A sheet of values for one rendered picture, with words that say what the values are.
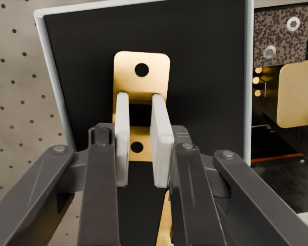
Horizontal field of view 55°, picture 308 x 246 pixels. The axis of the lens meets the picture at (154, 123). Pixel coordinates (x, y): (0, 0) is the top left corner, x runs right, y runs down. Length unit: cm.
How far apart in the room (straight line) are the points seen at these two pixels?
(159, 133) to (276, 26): 18
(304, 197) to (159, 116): 28
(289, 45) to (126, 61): 16
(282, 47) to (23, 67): 56
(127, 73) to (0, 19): 53
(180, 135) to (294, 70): 19
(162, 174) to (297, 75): 22
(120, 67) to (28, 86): 54
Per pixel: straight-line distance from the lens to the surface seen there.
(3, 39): 72
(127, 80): 21
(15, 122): 77
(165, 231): 28
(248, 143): 24
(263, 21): 29
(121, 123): 16
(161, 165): 15
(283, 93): 34
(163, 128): 15
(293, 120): 35
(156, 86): 21
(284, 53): 30
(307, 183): 44
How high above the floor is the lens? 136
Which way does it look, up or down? 66 degrees down
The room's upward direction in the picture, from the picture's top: 170 degrees clockwise
